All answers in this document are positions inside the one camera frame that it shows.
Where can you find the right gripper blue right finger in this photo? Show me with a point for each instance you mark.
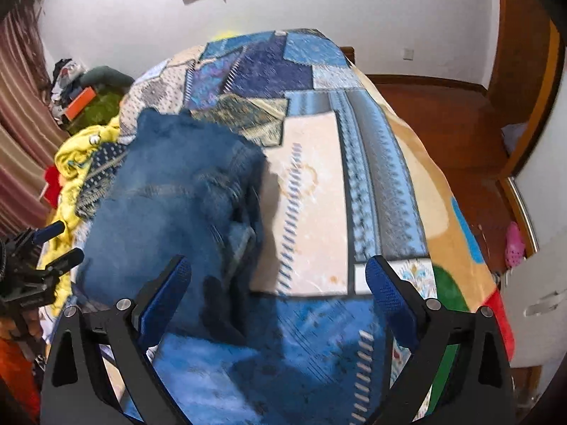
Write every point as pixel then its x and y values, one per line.
pixel 478 389

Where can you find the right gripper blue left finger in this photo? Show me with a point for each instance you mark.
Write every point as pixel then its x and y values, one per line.
pixel 76 387

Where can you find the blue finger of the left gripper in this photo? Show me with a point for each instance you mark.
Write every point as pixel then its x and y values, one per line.
pixel 47 233
pixel 64 263

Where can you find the blue denim jacket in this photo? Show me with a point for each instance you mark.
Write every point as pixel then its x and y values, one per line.
pixel 188 188

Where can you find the pile of clothes on stand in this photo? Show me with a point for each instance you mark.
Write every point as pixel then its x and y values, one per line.
pixel 66 85

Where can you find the yellow cartoon fleece blanket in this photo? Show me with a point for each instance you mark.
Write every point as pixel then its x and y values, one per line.
pixel 73 160

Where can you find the navy patterned cloth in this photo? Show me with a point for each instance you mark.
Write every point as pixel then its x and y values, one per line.
pixel 105 163

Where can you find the striped red brown curtain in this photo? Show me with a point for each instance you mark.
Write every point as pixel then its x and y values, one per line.
pixel 30 136

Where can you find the colourful fleece blanket underneath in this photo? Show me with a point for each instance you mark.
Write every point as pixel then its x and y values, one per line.
pixel 461 275

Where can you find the orange box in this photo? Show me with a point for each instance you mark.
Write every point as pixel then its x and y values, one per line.
pixel 80 103

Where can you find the green patterned covered stand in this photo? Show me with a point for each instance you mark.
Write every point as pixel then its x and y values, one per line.
pixel 99 111

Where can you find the dark green pillow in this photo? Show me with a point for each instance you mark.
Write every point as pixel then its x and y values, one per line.
pixel 105 75

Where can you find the blue patchwork bedspread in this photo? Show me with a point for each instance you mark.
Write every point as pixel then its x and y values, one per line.
pixel 335 192

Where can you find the wall power socket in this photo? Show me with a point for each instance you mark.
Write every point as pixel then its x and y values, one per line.
pixel 408 54

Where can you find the wooden wardrobe frame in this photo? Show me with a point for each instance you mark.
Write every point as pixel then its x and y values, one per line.
pixel 525 79

